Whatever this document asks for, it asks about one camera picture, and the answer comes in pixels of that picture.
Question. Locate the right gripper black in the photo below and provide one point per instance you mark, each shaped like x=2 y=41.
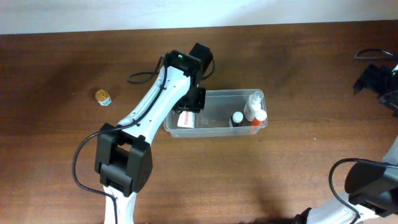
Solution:
x=367 y=79

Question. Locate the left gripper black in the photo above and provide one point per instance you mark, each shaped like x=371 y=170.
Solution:
x=193 y=101

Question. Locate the white Panadol medicine box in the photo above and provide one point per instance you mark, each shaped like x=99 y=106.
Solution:
x=186 y=120

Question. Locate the dark bottle white cap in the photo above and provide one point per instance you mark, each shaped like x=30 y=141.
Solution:
x=236 y=119

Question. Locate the white spray bottle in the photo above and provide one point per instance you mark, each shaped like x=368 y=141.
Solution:
x=253 y=105

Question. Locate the orange tube white cap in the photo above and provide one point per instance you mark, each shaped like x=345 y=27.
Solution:
x=259 y=121

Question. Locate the small gold-lid balm jar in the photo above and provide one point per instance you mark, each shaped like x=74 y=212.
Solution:
x=103 y=97

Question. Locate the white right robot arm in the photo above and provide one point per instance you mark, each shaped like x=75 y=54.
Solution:
x=370 y=186

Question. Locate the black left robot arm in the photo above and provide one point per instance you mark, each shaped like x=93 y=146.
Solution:
x=123 y=152

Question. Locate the clear plastic container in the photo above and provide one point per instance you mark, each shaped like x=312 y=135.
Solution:
x=213 y=121

